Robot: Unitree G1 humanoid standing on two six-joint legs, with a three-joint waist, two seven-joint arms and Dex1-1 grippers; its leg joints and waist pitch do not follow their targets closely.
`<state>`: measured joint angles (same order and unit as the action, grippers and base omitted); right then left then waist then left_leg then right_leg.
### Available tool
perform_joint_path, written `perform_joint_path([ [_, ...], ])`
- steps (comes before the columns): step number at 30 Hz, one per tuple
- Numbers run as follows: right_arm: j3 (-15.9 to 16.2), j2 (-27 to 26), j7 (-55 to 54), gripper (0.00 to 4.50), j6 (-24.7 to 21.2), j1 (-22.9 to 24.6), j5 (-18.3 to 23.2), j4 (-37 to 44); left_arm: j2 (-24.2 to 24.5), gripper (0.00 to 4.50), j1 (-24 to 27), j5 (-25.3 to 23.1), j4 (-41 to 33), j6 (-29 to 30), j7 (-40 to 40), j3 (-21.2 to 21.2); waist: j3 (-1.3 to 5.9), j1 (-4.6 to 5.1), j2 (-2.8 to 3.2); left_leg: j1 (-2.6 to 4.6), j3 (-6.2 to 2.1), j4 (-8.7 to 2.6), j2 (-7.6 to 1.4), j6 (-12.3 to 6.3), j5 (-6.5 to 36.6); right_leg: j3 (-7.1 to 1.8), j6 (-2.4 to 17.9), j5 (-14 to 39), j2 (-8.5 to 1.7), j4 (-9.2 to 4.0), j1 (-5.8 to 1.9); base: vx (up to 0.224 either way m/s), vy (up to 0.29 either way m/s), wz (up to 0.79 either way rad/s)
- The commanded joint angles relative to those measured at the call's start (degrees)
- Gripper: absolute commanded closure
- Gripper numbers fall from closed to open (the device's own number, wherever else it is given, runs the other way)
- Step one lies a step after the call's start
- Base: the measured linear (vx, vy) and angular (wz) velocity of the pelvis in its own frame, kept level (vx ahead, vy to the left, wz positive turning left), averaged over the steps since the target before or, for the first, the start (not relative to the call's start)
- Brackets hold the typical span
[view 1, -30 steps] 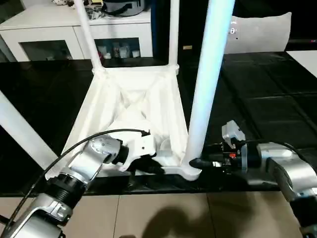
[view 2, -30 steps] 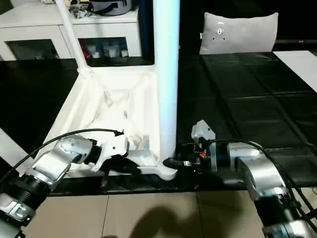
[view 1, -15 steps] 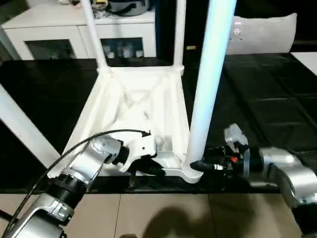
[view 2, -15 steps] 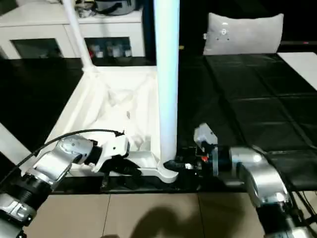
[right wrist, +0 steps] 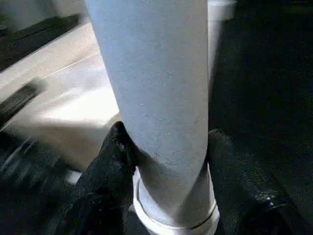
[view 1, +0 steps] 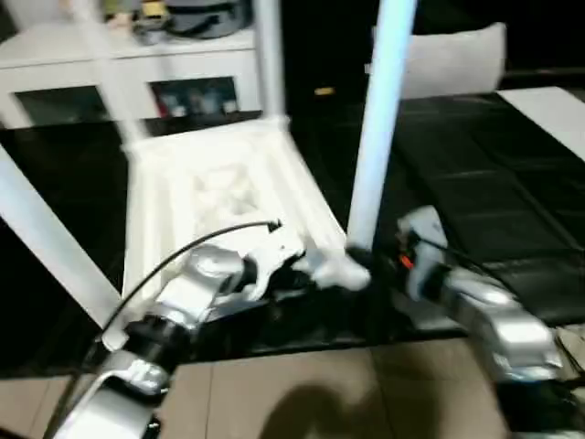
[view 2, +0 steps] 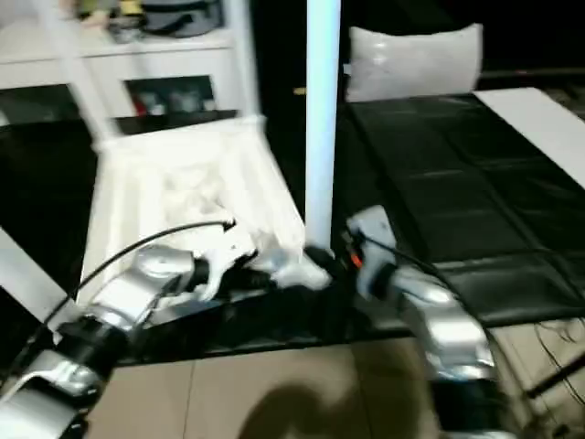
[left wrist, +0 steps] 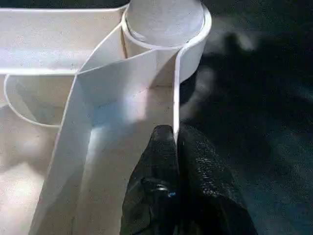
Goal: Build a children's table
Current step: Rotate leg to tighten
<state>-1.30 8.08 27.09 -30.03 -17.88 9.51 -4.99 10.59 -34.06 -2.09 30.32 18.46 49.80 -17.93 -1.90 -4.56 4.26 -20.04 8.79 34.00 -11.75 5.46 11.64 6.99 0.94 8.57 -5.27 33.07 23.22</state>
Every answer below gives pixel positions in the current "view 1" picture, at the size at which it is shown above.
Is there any white flat board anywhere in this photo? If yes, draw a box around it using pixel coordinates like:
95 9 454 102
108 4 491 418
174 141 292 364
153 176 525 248
498 87 585 156

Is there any white plastic table leg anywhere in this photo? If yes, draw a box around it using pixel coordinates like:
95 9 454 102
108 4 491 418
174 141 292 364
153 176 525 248
66 0 152 149
254 0 292 124
346 0 420 252
0 146 120 328

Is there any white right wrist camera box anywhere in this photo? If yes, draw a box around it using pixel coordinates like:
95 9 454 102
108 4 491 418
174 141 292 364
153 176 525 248
397 205 447 250

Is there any black cabinet with yellow label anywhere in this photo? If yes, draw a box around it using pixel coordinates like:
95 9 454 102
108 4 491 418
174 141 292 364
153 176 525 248
261 0 380 124

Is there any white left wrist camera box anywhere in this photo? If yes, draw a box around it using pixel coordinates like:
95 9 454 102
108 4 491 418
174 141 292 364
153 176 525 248
239 224 307 303

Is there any grey pillow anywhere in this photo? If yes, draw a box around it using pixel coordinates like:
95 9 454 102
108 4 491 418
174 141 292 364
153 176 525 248
366 23 508 100

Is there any colourful clutter bundle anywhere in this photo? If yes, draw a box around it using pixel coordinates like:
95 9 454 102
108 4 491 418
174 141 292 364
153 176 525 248
101 0 170 39

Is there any white sideboard cabinet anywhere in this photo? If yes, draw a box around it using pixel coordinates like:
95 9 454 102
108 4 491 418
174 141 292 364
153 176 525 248
0 20 261 129

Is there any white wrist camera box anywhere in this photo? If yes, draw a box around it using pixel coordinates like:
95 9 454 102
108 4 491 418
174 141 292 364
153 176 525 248
239 224 307 303
397 205 447 250

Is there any white plastic table top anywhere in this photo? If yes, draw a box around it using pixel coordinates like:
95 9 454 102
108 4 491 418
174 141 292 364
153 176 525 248
101 114 371 353

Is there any grey bag with black strap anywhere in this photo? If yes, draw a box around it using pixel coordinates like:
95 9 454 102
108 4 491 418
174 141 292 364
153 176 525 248
165 0 255 37

